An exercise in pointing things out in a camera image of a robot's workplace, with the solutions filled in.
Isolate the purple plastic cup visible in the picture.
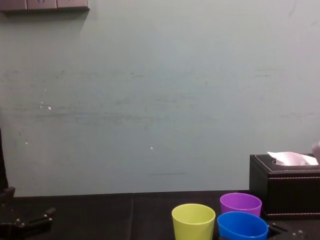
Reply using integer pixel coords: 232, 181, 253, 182
219, 192, 263, 219

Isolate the pale wall socket plate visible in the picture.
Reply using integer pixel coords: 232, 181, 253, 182
0, 0, 28, 11
56, 0, 89, 9
26, 0, 58, 11

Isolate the black table cloth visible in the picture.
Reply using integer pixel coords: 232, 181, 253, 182
0, 190, 320, 240

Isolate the black leather tissue box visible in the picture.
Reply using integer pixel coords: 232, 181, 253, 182
248, 152, 320, 222

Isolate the blue plastic cup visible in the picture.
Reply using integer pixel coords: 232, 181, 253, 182
216, 211, 270, 240

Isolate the white paper tissue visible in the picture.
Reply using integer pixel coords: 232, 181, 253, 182
266, 139, 320, 167

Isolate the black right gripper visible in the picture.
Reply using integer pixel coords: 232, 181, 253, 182
267, 222, 320, 240

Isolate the yellow-green plastic cup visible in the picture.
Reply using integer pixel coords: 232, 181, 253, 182
171, 203, 217, 240

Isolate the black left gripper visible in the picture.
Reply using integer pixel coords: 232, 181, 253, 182
0, 126, 57, 240

